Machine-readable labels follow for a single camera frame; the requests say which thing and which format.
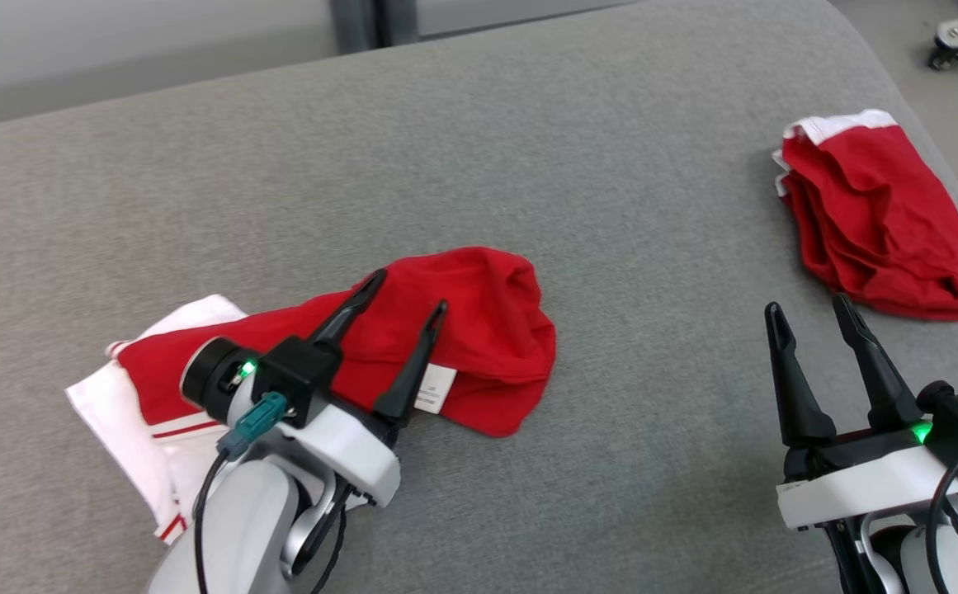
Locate red shorts with white stripe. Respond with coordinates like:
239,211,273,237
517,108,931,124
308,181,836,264
772,109,958,323

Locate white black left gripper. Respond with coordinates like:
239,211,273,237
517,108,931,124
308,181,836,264
281,271,448,507

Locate black left cable teal connector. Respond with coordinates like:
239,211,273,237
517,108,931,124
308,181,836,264
194,392,290,594

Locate red t-shirt with white sleeves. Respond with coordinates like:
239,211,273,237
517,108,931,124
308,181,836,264
66,246,558,545

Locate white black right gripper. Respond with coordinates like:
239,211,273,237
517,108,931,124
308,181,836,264
765,295,958,530

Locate grey partition post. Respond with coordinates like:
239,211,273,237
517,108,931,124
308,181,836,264
328,0,420,52

